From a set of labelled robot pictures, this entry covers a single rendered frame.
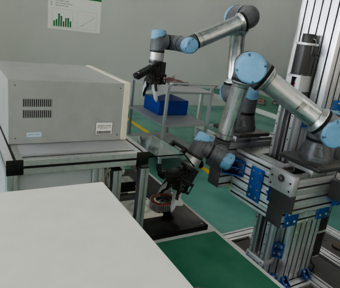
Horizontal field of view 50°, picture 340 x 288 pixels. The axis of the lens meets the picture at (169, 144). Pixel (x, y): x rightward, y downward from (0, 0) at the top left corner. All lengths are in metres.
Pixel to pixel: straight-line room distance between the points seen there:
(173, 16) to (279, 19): 2.84
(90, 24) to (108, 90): 5.66
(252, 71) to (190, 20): 6.37
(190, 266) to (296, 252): 1.04
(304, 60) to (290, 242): 0.97
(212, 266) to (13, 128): 0.80
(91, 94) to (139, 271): 0.83
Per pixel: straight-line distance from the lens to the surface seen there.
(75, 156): 1.14
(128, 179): 1.49
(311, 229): 2.27
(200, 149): 1.54
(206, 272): 1.31
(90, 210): 0.64
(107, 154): 1.17
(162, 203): 1.55
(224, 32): 1.89
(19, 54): 6.67
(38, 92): 1.20
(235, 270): 1.36
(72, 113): 1.24
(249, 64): 1.45
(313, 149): 1.71
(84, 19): 6.87
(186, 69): 7.84
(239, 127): 2.02
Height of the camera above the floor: 1.51
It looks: 17 degrees down
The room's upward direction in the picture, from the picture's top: 7 degrees clockwise
